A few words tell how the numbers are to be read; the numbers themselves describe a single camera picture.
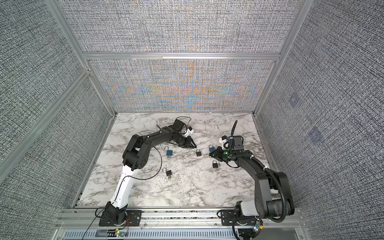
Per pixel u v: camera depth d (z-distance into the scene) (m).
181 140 0.90
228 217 0.73
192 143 0.97
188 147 0.92
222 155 0.78
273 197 0.43
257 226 0.69
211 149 0.98
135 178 0.58
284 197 0.40
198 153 0.97
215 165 0.92
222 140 0.84
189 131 0.97
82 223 0.73
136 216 0.73
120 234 0.70
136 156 0.61
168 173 0.88
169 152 0.98
